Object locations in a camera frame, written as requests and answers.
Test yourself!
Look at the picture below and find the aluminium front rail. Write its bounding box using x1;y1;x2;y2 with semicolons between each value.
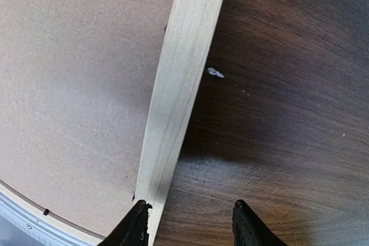
1;193;91;245

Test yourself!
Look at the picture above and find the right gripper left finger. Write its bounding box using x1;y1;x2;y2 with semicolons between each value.
97;200;152;246

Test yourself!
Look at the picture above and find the light wooden picture frame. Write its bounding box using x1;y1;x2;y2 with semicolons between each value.
1;0;223;245

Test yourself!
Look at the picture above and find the brown backing board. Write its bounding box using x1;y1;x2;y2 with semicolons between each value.
1;0;173;236

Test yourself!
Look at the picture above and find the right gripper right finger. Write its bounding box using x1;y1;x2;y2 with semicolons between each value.
232;199;285;246

